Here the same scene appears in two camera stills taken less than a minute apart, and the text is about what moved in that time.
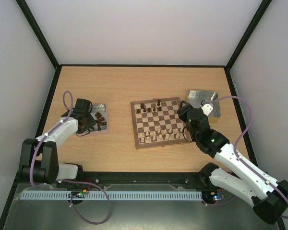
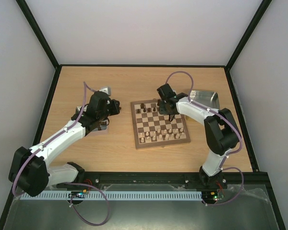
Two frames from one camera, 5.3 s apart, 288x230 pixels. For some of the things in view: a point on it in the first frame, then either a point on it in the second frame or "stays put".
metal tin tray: [101, 108] -> [104, 123]
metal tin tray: [194, 97] stays put
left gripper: [92, 121] -> [115, 109]
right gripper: [184, 110] -> [167, 109]
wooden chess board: [156, 123] stays put
